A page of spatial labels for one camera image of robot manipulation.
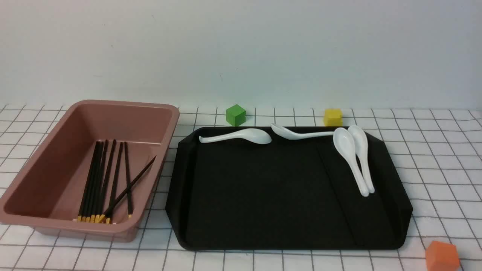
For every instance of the white ceramic spoon far left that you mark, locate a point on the white ceramic spoon far left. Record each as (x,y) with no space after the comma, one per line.
(254,135)

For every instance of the white ceramic spoon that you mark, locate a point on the white ceramic spoon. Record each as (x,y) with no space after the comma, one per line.
(254,135)
(361,149)
(291,135)
(345,145)

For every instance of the green cube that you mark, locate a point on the green cube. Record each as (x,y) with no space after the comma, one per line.
(235,115)

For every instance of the white ceramic spoon centre back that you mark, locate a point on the white ceramic spoon centre back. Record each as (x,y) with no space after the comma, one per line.
(291,135)

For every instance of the black plastic serving tray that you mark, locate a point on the black plastic serving tray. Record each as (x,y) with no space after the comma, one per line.
(286,195)

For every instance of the yellow cube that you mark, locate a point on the yellow cube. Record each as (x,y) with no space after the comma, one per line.
(333,117)

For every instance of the white ceramic spoon right front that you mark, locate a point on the white ceramic spoon right front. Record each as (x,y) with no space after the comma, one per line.
(345,145)

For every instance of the black chopstick lying diagonal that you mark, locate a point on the black chopstick lying diagonal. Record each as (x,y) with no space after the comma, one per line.
(128,188)

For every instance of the white ceramic spoon rightmost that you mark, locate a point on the white ceramic spoon rightmost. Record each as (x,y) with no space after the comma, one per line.
(361,149)

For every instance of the black chopstick upright right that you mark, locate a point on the black chopstick upright right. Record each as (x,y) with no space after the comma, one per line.
(128,181)

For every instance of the black chopstick leftmost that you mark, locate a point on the black chopstick leftmost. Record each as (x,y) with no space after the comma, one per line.
(85,196)

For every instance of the pink plastic rectangular bin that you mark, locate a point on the pink plastic rectangular bin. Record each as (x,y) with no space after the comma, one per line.
(47,192)

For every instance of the orange cube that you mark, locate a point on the orange cube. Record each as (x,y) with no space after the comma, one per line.
(442,256)

